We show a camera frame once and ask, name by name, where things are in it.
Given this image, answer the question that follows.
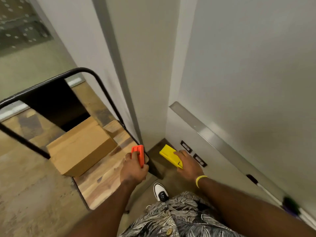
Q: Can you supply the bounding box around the person's left hand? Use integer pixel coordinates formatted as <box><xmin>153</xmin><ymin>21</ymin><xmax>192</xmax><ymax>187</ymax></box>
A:
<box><xmin>120</xmin><ymin>152</ymin><xmax>149</xmax><ymax>185</ymax></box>

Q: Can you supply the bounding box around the person's right hand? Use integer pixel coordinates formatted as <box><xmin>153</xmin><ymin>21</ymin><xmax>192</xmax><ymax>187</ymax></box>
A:
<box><xmin>174</xmin><ymin>150</ymin><xmax>208</xmax><ymax>182</ymax></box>

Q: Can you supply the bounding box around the yellow plastic hand tool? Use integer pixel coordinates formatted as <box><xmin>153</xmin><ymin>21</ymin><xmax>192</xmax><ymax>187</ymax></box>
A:
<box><xmin>159</xmin><ymin>144</ymin><xmax>184</xmax><ymax>170</ymax></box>

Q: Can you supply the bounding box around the orange plastic hand tool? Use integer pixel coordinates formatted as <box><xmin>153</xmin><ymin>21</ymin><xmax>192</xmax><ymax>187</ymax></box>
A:
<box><xmin>131</xmin><ymin>145</ymin><xmax>145</xmax><ymax>169</ymax></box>

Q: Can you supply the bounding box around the person's left forearm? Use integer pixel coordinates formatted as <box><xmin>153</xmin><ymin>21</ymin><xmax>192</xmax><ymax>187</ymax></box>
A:
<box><xmin>67</xmin><ymin>180</ymin><xmax>143</xmax><ymax>237</ymax></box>

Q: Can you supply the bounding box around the person's right forearm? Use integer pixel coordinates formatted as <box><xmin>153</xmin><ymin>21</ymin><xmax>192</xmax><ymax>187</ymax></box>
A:
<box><xmin>197</xmin><ymin>177</ymin><xmax>316</xmax><ymax>237</ymax></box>

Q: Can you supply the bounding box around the white and black shoe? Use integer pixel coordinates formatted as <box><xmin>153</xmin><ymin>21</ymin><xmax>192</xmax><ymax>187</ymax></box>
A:
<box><xmin>153</xmin><ymin>183</ymin><xmax>170</xmax><ymax>203</ymax></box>

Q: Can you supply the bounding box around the yellow wristband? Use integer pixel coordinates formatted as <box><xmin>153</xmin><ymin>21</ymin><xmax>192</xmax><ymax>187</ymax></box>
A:
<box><xmin>196</xmin><ymin>175</ymin><xmax>208</xmax><ymax>188</ymax></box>

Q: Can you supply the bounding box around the leaf-patterned grey garment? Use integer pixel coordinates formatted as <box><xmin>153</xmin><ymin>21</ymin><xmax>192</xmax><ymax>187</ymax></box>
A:
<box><xmin>119</xmin><ymin>191</ymin><xmax>245</xmax><ymax>237</ymax></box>

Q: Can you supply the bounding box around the brown cardboard box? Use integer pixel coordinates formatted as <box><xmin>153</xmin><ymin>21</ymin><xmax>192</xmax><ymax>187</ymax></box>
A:
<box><xmin>46</xmin><ymin>117</ymin><xmax>118</xmax><ymax>177</ymax></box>

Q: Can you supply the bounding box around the white stick with black grip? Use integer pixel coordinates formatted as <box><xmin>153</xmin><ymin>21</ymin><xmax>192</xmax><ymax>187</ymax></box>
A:
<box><xmin>246</xmin><ymin>174</ymin><xmax>316</xmax><ymax>230</ymax></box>

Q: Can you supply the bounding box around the black flat panel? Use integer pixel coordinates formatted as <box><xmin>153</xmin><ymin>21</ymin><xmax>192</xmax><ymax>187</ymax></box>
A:
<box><xmin>19</xmin><ymin>78</ymin><xmax>91</xmax><ymax>132</ymax></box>

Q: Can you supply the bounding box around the purple and green brush head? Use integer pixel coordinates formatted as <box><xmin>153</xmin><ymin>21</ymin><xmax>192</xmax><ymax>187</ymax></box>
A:
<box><xmin>281</xmin><ymin>196</ymin><xmax>302</xmax><ymax>218</ymax></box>

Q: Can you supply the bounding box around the dotted glass window pane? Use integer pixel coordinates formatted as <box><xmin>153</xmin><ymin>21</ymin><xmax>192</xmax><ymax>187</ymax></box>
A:
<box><xmin>0</xmin><ymin>0</ymin><xmax>77</xmax><ymax>101</ymax></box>

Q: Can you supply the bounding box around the black wall outlet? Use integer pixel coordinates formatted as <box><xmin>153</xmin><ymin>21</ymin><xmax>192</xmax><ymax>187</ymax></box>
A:
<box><xmin>180</xmin><ymin>140</ymin><xmax>193</xmax><ymax>154</ymax></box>
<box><xmin>193</xmin><ymin>153</ymin><xmax>208</xmax><ymax>168</ymax></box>

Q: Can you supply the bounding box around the silver metal wall strip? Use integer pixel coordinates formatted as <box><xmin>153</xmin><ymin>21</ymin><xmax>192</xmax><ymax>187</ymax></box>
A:
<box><xmin>169</xmin><ymin>101</ymin><xmax>288</xmax><ymax>204</ymax></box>

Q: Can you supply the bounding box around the wooden cart with black frame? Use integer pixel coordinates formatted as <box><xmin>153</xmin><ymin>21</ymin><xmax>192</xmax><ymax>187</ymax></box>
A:
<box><xmin>0</xmin><ymin>67</ymin><xmax>163</xmax><ymax>214</ymax></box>

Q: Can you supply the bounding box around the grey metal door frame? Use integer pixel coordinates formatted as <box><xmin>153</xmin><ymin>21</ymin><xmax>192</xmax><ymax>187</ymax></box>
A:
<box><xmin>91</xmin><ymin>0</ymin><xmax>144</xmax><ymax>146</ymax></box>

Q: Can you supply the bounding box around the silver window base rail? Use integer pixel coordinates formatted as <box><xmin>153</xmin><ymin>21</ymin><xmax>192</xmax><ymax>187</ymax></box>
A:
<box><xmin>0</xmin><ymin>76</ymin><xmax>86</xmax><ymax>122</ymax></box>

